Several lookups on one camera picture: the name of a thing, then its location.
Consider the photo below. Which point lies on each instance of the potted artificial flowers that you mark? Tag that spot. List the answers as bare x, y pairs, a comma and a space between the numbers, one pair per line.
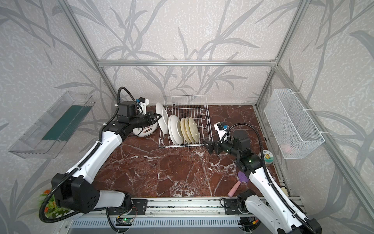
50, 212

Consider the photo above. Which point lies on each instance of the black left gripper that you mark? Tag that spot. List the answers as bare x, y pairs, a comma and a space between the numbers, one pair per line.
151, 120

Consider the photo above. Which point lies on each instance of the clear plastic wall shelf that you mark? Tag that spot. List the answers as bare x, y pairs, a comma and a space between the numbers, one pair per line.
31, 145

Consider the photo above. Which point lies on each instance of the white mesh wall basket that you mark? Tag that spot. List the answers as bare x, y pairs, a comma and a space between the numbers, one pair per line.
291, 123

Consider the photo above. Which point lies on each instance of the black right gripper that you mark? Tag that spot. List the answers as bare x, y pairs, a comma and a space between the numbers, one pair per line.
217, 144

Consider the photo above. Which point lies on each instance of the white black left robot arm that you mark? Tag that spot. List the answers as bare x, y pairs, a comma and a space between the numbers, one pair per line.
73, 190

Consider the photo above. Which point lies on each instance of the green mat in shelf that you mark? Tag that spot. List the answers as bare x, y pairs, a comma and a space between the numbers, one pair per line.
64, 128

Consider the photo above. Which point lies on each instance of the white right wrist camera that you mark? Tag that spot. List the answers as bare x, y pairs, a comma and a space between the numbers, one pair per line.
223, 131

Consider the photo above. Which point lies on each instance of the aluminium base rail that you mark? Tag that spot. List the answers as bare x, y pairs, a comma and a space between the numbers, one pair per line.
166, 213

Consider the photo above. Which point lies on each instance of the small round patterned dish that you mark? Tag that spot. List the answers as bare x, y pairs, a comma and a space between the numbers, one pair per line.
269, 158

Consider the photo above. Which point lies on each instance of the purple pink spatula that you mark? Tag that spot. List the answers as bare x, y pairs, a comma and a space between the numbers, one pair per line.
242, 179

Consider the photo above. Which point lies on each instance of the green lit circuit board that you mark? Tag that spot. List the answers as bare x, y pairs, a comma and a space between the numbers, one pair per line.
125, 220

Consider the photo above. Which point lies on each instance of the white plate with red characters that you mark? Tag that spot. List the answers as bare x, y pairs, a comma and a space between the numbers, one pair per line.
145, 131

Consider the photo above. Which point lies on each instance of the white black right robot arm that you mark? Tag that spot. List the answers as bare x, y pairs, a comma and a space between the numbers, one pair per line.
279, 214

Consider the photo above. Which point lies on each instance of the white plate with orange sunburst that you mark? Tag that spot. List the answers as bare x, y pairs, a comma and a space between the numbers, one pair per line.
163, 122

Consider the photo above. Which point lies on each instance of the beige patterned plate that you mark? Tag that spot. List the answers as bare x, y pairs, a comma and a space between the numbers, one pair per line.
194, 130
187, 127
184, 131

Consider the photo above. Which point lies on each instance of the aluminium frame crossbar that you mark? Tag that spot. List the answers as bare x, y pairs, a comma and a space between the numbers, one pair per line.
259, 63

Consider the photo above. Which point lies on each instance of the white wire dish rack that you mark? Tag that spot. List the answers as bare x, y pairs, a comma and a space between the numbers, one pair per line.
194, 106

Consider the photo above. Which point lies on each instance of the pink object in basket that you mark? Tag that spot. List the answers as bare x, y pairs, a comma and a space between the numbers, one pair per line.
287, 149

